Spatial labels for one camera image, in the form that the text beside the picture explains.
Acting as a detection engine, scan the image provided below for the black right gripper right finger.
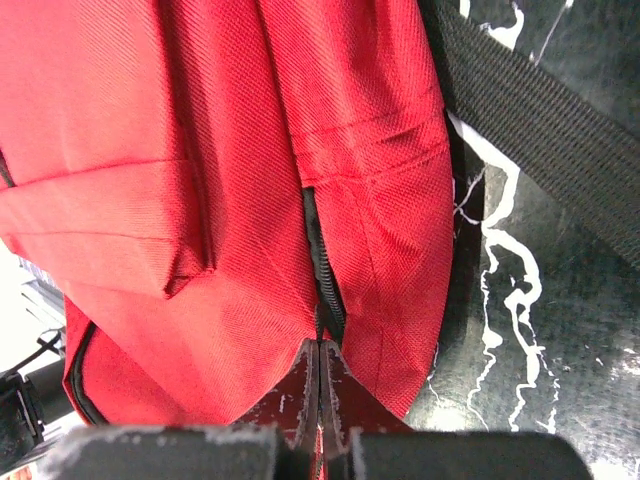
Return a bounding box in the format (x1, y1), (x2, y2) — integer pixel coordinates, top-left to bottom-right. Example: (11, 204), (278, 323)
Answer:
(319, 340), (591, 479)

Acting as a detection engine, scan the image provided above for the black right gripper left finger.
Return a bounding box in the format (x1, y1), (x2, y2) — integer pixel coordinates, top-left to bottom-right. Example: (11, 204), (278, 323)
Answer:
(38, 339), (319, 479)

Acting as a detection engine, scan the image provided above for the red backpack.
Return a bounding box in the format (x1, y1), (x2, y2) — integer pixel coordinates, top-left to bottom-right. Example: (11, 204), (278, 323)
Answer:
(0, 0), (640, 480)

